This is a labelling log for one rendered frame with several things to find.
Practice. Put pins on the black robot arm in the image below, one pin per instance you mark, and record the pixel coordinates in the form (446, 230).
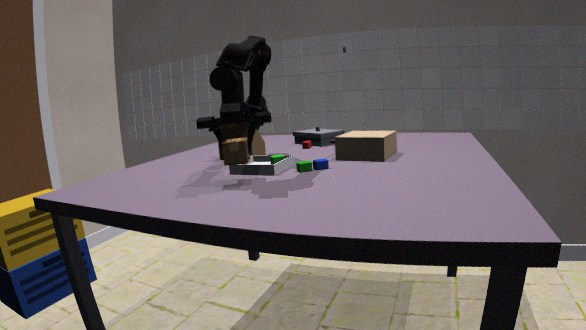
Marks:
(224, 79)

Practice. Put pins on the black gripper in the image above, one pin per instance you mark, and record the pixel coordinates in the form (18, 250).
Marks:
(260, 117)

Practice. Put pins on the white square tray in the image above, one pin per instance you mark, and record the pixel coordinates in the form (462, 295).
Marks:
(256, 166)

